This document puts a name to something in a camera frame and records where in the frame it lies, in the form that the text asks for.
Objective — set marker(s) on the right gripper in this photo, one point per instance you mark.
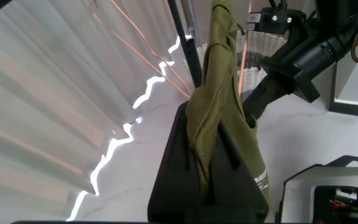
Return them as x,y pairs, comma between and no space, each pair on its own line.
306,62

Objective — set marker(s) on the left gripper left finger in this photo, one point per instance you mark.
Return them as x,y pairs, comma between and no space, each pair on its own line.
172,186

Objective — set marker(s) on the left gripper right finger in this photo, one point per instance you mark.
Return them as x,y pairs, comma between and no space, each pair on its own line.
231,193

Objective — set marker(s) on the green shirt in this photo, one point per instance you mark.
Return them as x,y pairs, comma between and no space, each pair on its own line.
219,93

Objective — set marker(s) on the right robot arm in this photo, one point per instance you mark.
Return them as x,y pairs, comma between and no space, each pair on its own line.
353,18

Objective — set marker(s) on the white laundry basket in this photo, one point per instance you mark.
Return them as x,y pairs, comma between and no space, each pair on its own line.
259,43

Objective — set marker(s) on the black clothes rack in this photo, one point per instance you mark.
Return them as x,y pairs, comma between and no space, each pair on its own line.
194,62

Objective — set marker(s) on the white curtain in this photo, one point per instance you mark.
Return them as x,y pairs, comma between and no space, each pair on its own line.
41,93

